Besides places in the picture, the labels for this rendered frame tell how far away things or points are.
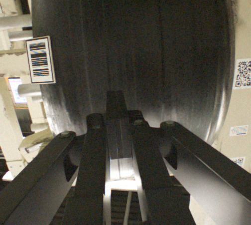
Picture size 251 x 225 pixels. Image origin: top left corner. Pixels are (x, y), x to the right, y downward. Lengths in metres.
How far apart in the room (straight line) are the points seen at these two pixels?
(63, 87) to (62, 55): 0.04
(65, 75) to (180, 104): 0.16
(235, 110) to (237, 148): 0.13
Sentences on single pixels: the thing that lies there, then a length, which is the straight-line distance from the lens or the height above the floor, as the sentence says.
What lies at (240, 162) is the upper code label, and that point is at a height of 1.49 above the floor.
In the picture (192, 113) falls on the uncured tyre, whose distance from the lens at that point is 0.32.
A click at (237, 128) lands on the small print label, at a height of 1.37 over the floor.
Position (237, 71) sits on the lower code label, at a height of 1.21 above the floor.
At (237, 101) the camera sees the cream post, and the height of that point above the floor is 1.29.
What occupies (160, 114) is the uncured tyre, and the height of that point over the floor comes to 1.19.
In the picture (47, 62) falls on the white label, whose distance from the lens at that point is 0.31.
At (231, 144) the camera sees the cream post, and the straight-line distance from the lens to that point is 0.68.
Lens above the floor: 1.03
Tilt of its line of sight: 25 degrees up
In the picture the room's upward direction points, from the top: 176 degrees clockwise
